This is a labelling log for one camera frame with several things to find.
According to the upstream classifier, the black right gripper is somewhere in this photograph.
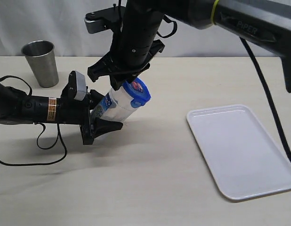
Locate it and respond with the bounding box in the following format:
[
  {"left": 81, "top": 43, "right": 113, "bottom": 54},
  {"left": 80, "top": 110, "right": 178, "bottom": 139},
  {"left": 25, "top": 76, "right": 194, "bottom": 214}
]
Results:
[{"left": 84, "top": 6, "right": 164, "bottom": 91}]

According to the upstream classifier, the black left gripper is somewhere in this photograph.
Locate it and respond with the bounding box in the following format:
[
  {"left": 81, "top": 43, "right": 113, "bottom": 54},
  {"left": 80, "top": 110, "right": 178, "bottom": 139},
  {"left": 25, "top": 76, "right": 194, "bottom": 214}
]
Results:
[{"left": 48, "top": 71, "right": 123, "bottom": 145}]

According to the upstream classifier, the clear plastic tall container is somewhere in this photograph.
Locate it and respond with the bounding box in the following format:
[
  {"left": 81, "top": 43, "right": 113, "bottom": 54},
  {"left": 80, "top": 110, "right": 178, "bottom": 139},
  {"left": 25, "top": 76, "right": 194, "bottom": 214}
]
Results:
[{"left": 90, "top": 87, "right": 137, "bottom": 122}]

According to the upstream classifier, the blue container lid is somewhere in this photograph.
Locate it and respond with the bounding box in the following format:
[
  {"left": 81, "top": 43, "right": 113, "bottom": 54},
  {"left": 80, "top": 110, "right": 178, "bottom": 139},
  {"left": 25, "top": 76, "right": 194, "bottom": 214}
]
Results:
[{"left": 122, "top": 78, "right": 151, "bottom": 108}]

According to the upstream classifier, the stainless steel cup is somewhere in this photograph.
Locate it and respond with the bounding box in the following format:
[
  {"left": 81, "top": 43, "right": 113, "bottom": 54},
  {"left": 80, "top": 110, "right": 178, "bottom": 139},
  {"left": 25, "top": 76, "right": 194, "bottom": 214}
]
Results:
[{"left": 21, "top": 40, "right": 59, "bottom": 88}]

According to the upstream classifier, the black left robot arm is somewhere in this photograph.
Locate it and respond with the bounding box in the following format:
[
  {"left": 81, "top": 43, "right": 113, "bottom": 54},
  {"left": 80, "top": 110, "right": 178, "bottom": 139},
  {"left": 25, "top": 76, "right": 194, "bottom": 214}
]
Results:
[{"left": 0, "top": 71, "right": 123, "bottom": 145}]

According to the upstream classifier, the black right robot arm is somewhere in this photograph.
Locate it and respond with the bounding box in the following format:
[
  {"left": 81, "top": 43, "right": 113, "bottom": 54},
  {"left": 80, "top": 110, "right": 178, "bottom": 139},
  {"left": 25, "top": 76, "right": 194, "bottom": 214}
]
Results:
[{"left": 85, "top": 0, "right": 291, "bottom": 92}]

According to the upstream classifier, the white backdrop curtain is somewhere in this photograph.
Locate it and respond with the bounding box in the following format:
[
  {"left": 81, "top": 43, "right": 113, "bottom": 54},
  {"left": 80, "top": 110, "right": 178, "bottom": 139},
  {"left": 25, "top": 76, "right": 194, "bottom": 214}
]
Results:
[{"left": 0, "top": 0, "right": 246, "bottom": 57}]

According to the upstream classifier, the white rectangular tray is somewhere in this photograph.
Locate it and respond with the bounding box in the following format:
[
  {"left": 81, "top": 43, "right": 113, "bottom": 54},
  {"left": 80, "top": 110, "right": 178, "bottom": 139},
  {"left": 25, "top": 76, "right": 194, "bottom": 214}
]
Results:
[{"left": 186, "top": 105, "right": 291, "bottom": 201}]

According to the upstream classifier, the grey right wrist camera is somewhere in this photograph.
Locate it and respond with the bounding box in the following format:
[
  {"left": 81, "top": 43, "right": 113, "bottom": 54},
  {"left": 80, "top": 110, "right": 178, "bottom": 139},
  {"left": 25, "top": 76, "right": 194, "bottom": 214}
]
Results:
[{"left": 84, "top": 18, "right": 107, "bottom": 34}]

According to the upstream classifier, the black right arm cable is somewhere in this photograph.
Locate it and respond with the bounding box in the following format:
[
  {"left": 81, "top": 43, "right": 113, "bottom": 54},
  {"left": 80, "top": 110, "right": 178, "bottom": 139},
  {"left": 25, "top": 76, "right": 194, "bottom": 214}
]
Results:
[{"left": 239, "top": 37, "right": 291, "bottom": 170}]

